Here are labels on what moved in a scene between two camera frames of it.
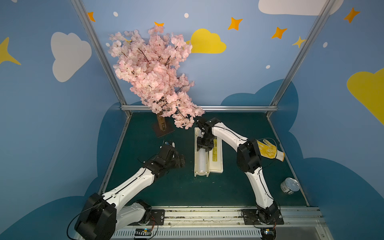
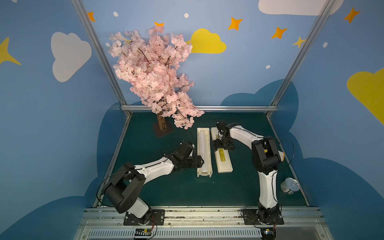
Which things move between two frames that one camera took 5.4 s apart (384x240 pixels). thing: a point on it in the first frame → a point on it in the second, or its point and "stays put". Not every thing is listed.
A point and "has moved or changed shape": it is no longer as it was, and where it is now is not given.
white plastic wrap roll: [202, 160] stays put
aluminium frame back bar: [141, 107] stays put
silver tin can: [290, 185] stays put
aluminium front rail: [226, 223] stays put
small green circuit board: [142, 232] stays put
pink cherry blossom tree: [149, 61] stays put
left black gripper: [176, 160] → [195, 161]
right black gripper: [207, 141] → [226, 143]
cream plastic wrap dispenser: [207, 162] has moved or changed shape
